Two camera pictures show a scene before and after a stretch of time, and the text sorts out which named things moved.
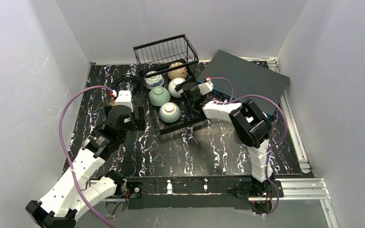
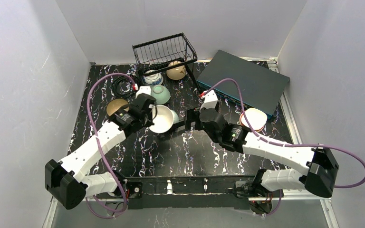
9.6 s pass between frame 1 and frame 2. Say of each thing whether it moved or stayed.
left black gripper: moved
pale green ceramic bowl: stayed
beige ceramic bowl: stayed
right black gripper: moved
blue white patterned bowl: stayed
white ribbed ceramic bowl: moved
